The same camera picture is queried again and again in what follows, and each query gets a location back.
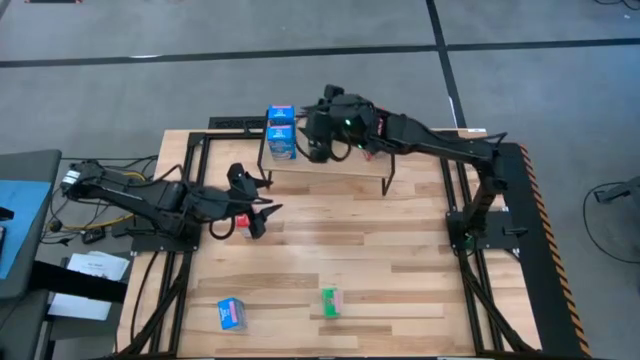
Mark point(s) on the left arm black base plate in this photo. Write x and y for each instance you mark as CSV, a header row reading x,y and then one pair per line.
x,y
150,244

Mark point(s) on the red Froot Loops cereal box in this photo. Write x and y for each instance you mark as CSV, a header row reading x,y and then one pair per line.
x,y
369,156
243,224

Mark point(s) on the wooden shelf with black frame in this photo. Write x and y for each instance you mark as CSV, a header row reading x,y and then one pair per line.
x,y
350,167

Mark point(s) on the black bar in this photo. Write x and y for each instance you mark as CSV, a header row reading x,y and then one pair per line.
x,y
75,282

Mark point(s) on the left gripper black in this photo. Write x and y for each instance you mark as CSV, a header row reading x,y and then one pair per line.
x,y
225,205

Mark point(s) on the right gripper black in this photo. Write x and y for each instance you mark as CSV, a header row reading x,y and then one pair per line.
x,y
340,125

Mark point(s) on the black panel with hazard stripe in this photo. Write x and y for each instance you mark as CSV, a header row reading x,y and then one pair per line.
x,y
545,300

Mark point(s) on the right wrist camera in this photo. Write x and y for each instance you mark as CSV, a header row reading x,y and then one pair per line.
x,y
333,93

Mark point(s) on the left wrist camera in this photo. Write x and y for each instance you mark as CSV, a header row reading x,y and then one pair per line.
x,y
238,175

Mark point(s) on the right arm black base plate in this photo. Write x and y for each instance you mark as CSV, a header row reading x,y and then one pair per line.
x,y
505,240

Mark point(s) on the blue Rice Krispies cereal box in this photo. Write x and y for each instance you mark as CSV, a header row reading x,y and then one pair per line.
x,y
281,114
281,142
231,312

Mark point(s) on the blue mat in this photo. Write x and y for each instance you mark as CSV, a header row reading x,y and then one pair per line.
x,y
20,220

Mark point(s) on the small black controller box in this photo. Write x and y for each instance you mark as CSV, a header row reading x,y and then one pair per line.
x,y
93,235

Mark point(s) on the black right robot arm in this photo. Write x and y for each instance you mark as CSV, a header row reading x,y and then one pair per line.
x,y
440,142

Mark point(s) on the grey desk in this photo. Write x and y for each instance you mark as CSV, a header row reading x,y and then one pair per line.
x,y
30,165

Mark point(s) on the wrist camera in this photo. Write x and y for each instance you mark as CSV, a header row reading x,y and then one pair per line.
x,y
333,93
238,175

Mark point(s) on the white paper sheet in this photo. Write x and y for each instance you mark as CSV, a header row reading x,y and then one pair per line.
x,y
100,265
80,306

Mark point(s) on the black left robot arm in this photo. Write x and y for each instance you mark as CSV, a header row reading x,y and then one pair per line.
x,y
135,192

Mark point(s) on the black power strip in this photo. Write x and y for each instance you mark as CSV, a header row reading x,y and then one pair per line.
x,y
230,122

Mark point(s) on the grey stand leg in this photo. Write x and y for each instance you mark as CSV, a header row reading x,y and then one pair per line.
x,y
622,189

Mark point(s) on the black aluminium table frame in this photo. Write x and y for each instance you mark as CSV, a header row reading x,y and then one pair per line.
x,y
225,136

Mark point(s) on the green Apple Jacks cereal box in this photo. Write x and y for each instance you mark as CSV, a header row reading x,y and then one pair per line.
x,y
332,302

